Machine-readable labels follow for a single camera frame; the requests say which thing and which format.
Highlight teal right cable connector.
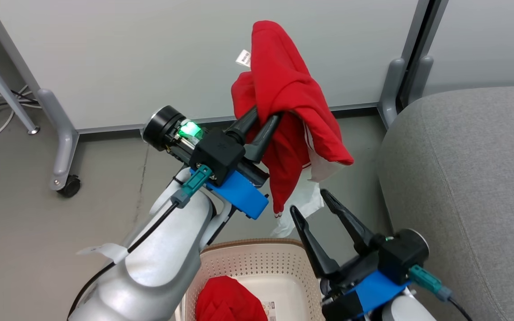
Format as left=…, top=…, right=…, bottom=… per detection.
left=408, top=265, right=453, bottom=302

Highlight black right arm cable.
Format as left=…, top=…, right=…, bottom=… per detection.
left=447, top=296, right=475, bottom=321

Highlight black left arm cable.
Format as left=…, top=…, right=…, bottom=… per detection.
left=67, top=202, right=182, bottom=317

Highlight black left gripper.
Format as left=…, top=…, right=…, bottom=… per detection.
left=143, top=105, right=282, bottom=188

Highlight large white partition panel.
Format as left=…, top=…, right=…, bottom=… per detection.
left=0, top=0, right=431, bottom=134

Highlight grey metal table leg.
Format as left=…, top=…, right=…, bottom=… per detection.
left=0, top=35, right=41, bottom=136

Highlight red garment with white lining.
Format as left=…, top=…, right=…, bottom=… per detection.
left=231, top=20, right=355, bottom=238

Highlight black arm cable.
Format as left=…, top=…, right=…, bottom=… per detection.
left=67, top=202, right=182, bottom=317
left=447, top=296, right=475, bottom=321

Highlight white tape tag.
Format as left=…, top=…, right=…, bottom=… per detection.
left=77, top=243, right=129, bottom=264

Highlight narrow white partition panel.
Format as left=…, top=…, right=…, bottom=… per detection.
left=420, top=0, right=514, bottom=96

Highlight teal left cable connector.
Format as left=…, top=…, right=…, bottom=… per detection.
left=170, top=165, right=213, bottom=209

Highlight beige perforated laundry basket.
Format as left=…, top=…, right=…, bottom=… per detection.
left=180, top=238, right=327, bottom=321

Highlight teal cable connector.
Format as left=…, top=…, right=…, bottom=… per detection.
left=170, top=165, right=213, bottom=209
left=408, top=265, right=453, bottom=302

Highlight red clothing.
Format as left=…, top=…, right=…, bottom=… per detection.
left=195, top=275, right=269, bottom=321

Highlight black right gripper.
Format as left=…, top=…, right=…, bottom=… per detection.
left=289, top=189, right=430, bottom=321

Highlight grey fabric sofa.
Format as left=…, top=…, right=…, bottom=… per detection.
left=377, top=85, right=514, bottom=321

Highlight grey partition foot with caster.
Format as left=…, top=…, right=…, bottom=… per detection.
left=37, top=88, right=82, bottom=199

